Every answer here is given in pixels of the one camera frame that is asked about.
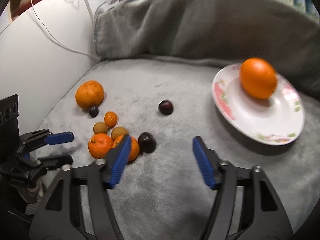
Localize grey seat cushion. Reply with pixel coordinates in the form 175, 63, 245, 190
34, 59, 319, 239

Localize mandarin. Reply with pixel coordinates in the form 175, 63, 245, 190
112, 135, 140, 163
87, 133, 113, 159

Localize white floral plate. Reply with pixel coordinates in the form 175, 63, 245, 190
212, 63, 305, 146

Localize dark cherry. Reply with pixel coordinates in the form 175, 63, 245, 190
158, 100, 174, 115
138, 132, 157, 153
88, 106, 99, 118

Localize white cable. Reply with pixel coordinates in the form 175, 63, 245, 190
28, 0, 101, 63

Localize small kumquat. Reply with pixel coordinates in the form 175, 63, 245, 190
104, 111, 118, 128

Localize smooth large orange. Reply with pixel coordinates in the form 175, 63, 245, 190
239, 57, 277, 100

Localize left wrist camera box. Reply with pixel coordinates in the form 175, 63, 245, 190
1, 94, 20, 157

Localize grey blanket covered backrest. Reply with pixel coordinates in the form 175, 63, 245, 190
94, 0, 319, 98

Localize speckled large orange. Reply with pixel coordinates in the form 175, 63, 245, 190
75, 80, 105, 110

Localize brown longan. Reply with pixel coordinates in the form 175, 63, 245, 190
93, 122, 108, 134
111, 126, 129, 141

